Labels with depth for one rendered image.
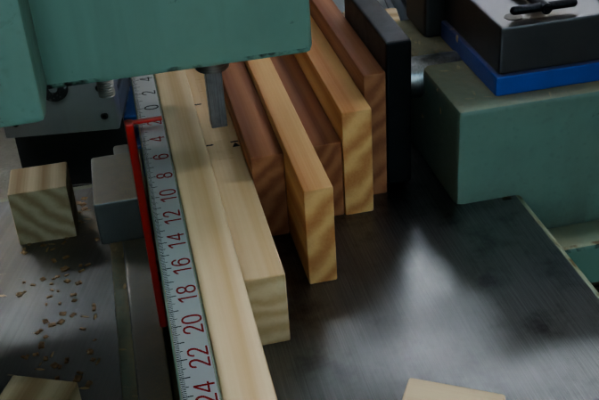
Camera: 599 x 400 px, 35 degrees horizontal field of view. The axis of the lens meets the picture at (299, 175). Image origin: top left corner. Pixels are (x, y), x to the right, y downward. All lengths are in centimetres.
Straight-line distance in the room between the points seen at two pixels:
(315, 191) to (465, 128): 11
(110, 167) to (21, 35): 29
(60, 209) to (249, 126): 24
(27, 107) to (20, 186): 28
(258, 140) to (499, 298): 15
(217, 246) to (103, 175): 28
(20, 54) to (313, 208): 15
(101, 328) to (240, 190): 19
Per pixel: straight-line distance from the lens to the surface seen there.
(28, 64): 44
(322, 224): 46
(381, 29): 53
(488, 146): 53
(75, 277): 69
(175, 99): 57
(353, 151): 51
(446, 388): 37
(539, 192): 56
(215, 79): 52
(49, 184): 71
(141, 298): 63
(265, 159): 49
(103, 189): 69
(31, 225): 73
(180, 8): 47
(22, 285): 69
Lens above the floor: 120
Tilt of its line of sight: 31 degrees down
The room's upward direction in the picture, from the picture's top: 4 degrees counter-clockwise
